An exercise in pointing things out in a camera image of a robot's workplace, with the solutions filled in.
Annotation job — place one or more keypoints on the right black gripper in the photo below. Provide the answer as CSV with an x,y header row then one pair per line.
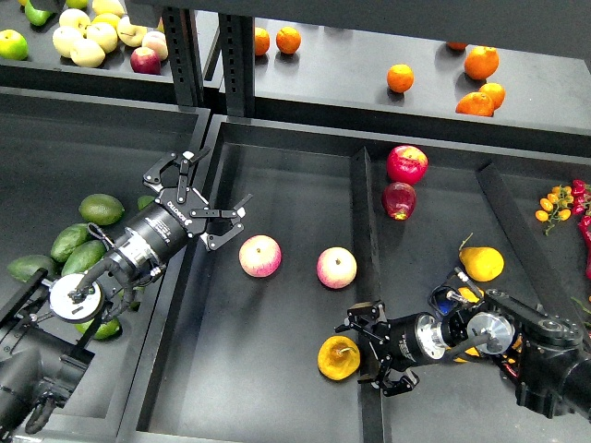
x,y
398,344

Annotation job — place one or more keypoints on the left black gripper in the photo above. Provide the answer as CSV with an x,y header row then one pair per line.
x,y
158,232

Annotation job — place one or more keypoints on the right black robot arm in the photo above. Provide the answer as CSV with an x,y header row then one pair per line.
x,y
543,356

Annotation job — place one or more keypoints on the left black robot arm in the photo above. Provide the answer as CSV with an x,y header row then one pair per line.
x,y
47,324

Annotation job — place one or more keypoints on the yellow pear with stem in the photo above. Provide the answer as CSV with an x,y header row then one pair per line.
x,y
481,263

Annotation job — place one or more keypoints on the pale yellow pear right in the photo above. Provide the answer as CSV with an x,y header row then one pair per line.
x,y
130,34

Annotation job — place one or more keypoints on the pale yellow pear front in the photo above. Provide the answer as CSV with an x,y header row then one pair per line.
x,y
87,53

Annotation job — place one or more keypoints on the pale yellow pear centre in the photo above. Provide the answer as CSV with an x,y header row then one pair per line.
x,y
104,34

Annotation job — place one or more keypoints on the pale yellow pear left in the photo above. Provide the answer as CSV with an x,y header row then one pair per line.
x,y
64,38

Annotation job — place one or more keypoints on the pink apple left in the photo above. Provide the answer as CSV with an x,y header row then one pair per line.
x,y
260,256

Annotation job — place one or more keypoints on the pink apple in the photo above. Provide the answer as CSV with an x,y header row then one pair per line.
x,y
336,267
260,256

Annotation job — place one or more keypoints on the pink apple right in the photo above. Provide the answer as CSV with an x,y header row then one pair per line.
x,y
336,267

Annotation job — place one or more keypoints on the dark red apple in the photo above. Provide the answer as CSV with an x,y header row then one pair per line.
x,y
398,200

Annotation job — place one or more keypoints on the red apple on shelf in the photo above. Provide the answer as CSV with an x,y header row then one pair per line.
x,y
144,60

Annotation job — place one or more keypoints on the pink peach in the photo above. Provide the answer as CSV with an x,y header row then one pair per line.
x,y
156,41

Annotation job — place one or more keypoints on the bright red apple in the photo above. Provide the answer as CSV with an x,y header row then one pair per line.
x,y
407,164

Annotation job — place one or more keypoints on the orange left shelf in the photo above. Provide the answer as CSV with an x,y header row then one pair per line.
x,y
288,40

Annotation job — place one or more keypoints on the orange shelf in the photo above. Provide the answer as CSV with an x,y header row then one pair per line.
x,y
288,40
400,78

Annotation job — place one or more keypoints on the yellow lemon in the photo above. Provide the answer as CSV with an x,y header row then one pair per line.
x,y
109,18

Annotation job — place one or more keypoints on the orange cherry tomato cluster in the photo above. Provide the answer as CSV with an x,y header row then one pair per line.
x,y
554,207

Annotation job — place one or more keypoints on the green apple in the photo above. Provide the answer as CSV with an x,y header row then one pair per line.
x,y
13,45

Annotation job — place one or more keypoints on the red chili pepper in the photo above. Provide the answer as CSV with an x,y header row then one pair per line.
x,y
584,228

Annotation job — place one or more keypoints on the orange centre shelf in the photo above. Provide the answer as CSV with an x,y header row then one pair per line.
x,y
400,78

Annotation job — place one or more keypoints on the red cherry tomato cluster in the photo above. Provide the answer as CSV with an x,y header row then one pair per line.
x,y
581,192

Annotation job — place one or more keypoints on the orange front right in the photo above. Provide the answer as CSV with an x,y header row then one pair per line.
x,y
476,103

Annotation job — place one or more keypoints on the orange right small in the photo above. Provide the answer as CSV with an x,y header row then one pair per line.
x,y
496,92

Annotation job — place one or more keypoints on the black shelf post left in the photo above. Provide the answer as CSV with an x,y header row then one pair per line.
x,y
181,34

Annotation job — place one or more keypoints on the black shelf post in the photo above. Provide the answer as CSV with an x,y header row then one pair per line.
x,y
181,34
237,47

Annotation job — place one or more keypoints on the black shelf post right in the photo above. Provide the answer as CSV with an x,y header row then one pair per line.
x,y
237,47

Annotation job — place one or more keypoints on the orange behind post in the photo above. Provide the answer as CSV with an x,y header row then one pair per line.
x,y
262,41

